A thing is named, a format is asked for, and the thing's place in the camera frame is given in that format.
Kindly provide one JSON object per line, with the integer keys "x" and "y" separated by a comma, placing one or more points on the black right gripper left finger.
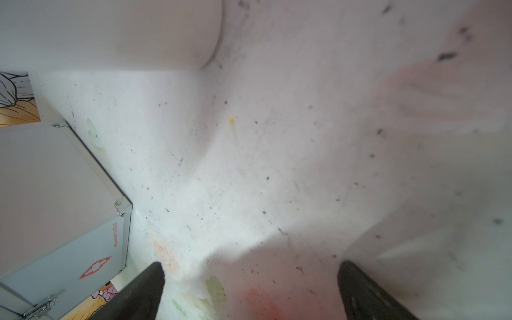
{"x": 140, "y": 299}

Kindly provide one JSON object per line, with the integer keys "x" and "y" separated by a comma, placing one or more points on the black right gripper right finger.
{"x": 364, "y": 299}

